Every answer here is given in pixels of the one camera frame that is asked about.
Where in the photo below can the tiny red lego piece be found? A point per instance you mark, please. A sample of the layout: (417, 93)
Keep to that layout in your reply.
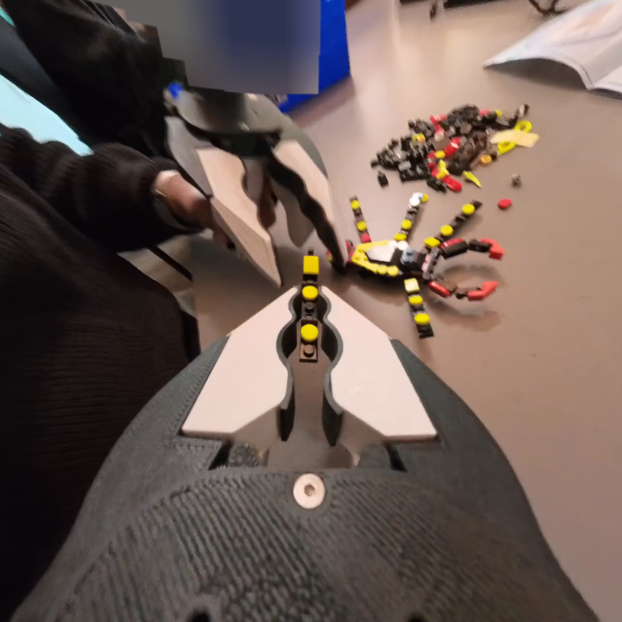
(504, 204)

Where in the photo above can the instruction booklet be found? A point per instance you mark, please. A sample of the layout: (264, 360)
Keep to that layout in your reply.
(573, 43)

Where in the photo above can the black yellow red lego model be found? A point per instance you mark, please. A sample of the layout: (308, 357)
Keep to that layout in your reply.
(379, 255)

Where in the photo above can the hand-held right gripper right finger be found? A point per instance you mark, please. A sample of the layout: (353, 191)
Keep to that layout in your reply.
(384, 388)

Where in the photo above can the person's black knit clothing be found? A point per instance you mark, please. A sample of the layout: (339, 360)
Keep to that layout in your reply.
(73, 340)

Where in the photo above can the black yellow lego leg segment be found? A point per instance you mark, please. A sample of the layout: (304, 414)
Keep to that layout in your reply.
(310, 333)

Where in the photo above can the blue plastic bin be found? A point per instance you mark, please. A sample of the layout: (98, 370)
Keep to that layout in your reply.
(335, 39)

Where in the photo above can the pile of loose lego pieces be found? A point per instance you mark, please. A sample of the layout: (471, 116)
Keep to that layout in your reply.
(457, 146)

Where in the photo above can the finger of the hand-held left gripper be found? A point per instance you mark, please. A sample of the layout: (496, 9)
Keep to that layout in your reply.
(228, 194)
(306, 165)

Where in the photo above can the black clip lego piece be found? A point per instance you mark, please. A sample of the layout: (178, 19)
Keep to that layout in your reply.
(382, 179)

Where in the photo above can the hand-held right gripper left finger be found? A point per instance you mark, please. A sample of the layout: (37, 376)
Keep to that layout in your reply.
(238, 388)

